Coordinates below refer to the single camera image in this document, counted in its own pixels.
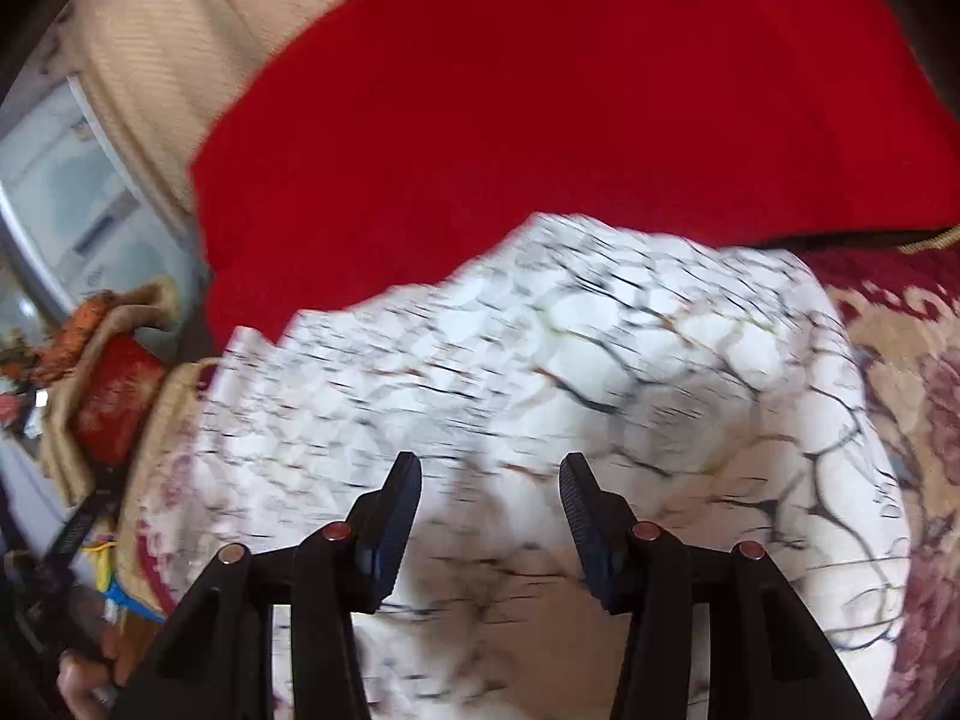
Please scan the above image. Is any white black patterned coat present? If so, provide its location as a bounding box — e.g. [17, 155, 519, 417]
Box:
[141, 213, 913, 720]

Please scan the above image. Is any person's left hand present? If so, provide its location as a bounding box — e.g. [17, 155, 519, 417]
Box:
[57, 652, 112, 720]

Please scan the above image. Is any blue yellow toy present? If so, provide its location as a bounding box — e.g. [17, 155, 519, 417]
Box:
[80, 536, 163, 622]

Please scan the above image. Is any beige coat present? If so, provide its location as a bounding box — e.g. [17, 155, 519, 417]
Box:
[31, 277, 181, 507]

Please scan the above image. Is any red gift box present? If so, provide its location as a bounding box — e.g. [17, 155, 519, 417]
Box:
[70, 333, 167, 468]

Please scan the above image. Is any orange black folded garment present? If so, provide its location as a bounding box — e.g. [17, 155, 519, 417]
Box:
[31, 291, 117, 388]

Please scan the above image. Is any floral plush seat blanket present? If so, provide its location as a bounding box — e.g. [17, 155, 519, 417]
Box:
[115, 245, 960, 720]

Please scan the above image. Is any beige dotted curtain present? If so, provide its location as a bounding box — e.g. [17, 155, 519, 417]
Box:
[44, 0, 378, 223]

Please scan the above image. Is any red sofa back cover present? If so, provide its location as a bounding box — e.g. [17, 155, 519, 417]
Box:
[192, 0, 958, 343]

